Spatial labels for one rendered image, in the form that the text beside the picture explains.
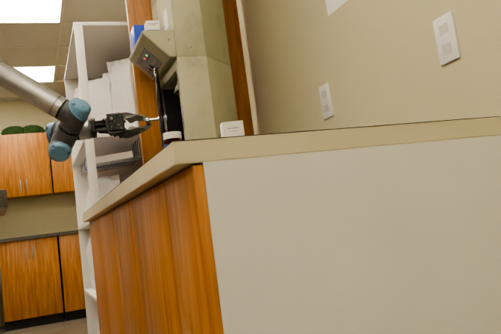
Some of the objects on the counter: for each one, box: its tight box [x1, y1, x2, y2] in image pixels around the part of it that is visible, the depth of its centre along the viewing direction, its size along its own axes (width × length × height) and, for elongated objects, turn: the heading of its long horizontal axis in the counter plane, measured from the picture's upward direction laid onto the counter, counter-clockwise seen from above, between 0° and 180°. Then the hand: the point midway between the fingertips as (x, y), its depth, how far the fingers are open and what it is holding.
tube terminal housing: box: [152, 0, 238, 140], centre depth 230 cm, size 25×32×77 cm
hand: (147, 122), depth 217 cm, fingers closed, pressing on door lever
